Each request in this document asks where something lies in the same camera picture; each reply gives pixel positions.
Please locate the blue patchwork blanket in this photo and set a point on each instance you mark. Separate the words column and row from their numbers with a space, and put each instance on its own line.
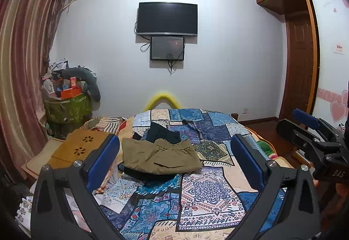
column 207, row 196

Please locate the grey long pillow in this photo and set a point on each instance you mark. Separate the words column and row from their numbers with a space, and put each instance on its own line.
column 91, row 84

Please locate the white bottle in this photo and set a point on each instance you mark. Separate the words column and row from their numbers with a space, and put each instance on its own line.
column 48, row 86

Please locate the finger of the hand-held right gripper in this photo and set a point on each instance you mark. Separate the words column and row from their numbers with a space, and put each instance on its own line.
column 308, row 120
column 294, row 133

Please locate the green fabric storage bin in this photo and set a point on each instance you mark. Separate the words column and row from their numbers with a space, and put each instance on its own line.
column 68, row 109

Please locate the striped cloth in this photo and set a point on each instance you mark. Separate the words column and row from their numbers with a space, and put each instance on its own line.
column 109, row 124

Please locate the small red box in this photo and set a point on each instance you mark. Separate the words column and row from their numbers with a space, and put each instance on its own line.
column 73, row 82

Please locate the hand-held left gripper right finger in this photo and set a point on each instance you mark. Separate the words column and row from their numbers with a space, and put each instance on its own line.
column 249, row 163

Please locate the pile of clothes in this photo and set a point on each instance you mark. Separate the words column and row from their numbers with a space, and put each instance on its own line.
column 58, row 66

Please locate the small black wall monitor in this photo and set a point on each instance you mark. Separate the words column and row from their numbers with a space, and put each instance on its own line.
column 166, row 47

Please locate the wooden bed post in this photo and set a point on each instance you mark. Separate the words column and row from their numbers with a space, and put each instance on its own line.
column 234, row 116

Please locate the yellow foam headboard pad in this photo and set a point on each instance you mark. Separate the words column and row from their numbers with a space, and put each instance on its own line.
column 162, row 96

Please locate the white wardrobe sliding door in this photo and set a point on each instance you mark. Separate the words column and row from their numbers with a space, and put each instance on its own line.
column 330, row 24

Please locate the white wall socket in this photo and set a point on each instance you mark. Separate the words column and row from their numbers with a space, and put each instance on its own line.
column 245, row 110

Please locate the orange box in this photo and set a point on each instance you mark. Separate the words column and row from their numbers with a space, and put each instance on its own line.
column 70, row 93

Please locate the brown wooden door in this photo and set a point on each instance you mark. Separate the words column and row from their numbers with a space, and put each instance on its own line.
column 300, row 65

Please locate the wooden lap table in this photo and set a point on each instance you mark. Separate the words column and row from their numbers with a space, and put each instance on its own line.
column 79, row 144

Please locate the khaki pants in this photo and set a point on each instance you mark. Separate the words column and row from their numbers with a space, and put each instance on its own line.
column 160, row 156

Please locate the pink cloth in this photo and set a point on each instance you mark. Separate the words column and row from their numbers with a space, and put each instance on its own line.
column 77, row 212

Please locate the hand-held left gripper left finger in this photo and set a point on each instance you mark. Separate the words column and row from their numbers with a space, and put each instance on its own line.
column 105, row 158

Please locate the striped pink curtain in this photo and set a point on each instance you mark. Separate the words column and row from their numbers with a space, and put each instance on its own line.
column 21, row 65

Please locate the dark teal pants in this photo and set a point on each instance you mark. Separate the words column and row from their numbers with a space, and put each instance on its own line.
column 160, row 133

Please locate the black cloth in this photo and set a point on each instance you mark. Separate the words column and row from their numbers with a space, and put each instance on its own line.
column 152, row 177

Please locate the black wall television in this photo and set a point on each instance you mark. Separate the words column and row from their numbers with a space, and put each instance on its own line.
column 166, row 19

